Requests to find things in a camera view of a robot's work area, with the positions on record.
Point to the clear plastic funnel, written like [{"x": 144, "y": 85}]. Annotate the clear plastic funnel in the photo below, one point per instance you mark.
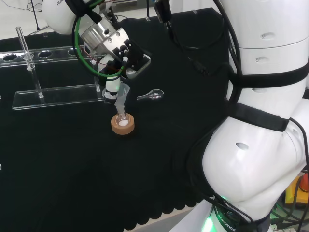
[{"x": 123, "y": 93}]

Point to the black bench cloth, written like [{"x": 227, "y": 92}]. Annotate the black bench cloth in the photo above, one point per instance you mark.
[{"x": 72, "y": 169}]

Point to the black tripod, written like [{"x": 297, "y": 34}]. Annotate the black tripod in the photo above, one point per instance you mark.
[{"x": 36, "y": 17}]

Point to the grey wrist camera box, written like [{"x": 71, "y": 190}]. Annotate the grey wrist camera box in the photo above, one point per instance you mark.
[{"x": 144, "y": 65}]

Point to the clear funnel stand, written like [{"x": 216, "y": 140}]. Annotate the clear funnel stand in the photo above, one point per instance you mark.
[{"x": 55, "y": 95}]

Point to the yellow stop button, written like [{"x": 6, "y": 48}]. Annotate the yellow stop button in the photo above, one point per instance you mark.
[{"x": 295, "y": 195}]

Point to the clear glass weighing funnel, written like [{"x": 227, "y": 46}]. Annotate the clear glass weighing funnel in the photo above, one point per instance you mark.
[{"x": 154, "y": 93}]

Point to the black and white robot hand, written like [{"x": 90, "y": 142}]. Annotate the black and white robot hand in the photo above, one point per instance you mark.
[{"x": 112, "y": 85}]

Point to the clear round-bottom flask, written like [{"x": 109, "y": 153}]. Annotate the clear round-bottom flask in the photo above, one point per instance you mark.
[{"x": 122, "y": 120}]

